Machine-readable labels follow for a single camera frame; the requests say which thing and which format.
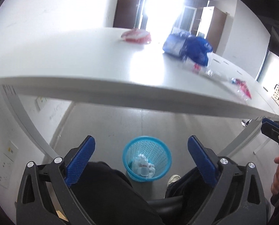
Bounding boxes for clear plastic wrapper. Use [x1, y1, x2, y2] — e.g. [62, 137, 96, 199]
[182, 60, 230, 82]

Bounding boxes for right hand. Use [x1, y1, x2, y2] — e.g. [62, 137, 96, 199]
[271, 156, 279, 195]

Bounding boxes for blue tissue pack wrapper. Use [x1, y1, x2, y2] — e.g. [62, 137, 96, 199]
[162, 31, 213, 67]

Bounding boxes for white sneaker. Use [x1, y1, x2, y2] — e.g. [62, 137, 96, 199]
[167, 174, 181, 186]

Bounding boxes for red snack bag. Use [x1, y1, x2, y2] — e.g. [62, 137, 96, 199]
[121, 28, 151, 44]

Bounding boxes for white table leg frame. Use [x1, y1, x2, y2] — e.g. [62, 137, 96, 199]
[0, 85, 59, 159]

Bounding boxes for crumpled white tissue trash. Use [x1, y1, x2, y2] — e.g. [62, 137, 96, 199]
[131, 154, 156, 178]

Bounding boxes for wall socket panel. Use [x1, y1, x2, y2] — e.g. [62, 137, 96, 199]
[0, 141, 19, 189]

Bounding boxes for red blue small wrapper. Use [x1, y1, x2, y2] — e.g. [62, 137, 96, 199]
[230, 78, 252, 101]

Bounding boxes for black trousers leg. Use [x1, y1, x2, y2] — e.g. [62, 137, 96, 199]
[71, 161, 163, 224]

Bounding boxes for brown wooden cabinet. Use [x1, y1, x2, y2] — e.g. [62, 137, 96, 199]
[191, 6, 227, 53]

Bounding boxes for blue plastic waste basket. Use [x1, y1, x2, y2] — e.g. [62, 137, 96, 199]
[122, 136, 172, 182]

